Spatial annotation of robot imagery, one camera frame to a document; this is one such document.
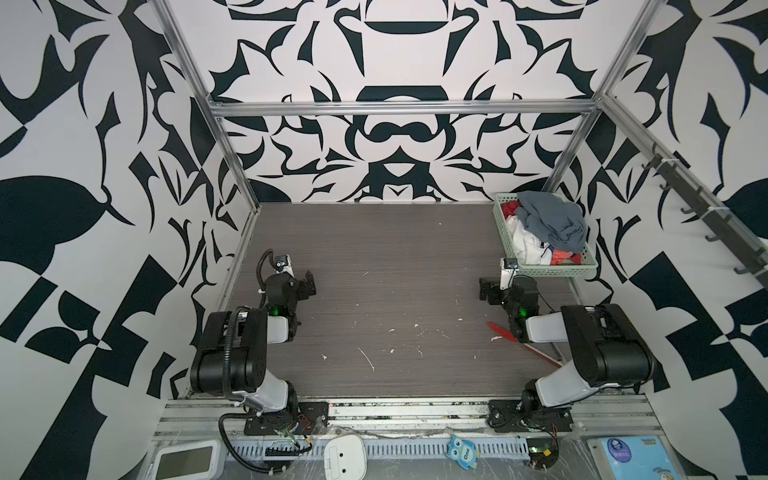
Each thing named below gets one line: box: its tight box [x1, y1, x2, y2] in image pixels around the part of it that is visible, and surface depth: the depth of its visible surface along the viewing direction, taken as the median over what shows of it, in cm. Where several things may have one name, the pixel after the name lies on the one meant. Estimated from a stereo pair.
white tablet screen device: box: [153, 440, 223, 480], surface depth 67 cm
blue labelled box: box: [586, 434, 682, 480], surface depth 66 cm
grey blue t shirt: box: [514, 191, 587, 255], surface depth 100 cm
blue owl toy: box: [446, 434, 480, 470], surface depth 70 cm
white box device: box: [324, 434, 368, 480], surface depth 68 cm
